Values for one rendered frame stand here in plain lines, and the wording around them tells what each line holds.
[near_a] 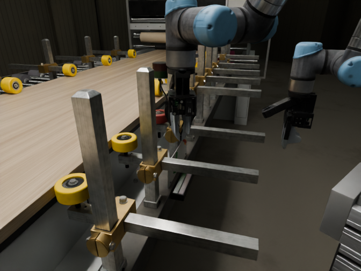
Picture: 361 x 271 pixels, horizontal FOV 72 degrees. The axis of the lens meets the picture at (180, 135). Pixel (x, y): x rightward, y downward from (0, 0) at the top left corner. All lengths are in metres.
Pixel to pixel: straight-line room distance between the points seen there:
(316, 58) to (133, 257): 0.76
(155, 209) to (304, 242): 1.20
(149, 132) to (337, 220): 0.47
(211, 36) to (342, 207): 0.37
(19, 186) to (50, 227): 0.16
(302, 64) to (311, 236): 1.27
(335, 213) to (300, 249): 1.30
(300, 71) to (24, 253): 0.89
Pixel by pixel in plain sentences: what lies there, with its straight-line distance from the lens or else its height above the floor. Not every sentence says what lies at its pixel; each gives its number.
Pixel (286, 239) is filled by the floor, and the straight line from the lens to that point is 1.81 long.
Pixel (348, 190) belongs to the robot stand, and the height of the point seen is 0.99.
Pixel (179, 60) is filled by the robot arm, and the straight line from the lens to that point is 0.62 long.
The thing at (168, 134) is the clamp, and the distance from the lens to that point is 0.93.
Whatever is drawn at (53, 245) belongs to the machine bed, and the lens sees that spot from 0.81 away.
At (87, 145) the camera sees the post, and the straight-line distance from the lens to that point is 0.47.
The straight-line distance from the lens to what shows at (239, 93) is 1.16.
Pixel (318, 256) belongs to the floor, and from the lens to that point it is 1.79.
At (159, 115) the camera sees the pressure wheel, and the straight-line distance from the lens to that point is 0.97.
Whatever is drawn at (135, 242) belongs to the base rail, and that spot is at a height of 0.70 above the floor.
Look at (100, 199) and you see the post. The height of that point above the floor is 0.93.
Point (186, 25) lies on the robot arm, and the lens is 0.56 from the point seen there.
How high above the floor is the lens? 1.24
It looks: 25 degrees down
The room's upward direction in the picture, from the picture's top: straight up
